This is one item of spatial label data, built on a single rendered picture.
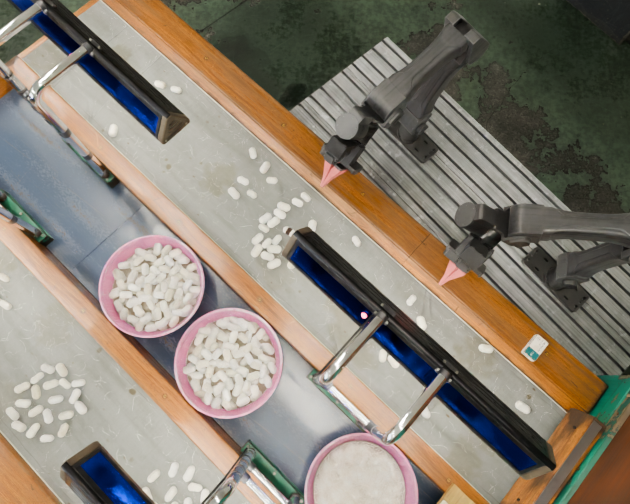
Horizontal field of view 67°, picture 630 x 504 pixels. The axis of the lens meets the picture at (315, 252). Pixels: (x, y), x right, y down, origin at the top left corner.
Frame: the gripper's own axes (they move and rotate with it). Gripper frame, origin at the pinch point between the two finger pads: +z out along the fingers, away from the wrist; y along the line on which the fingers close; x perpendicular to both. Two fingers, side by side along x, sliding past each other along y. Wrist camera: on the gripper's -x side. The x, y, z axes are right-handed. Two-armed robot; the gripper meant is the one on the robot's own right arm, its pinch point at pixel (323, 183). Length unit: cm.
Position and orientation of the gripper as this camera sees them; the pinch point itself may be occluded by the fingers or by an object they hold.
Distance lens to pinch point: 122.9
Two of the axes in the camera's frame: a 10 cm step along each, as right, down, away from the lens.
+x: 4.1, -2.6, 8.7
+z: -5.4, 7.0, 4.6
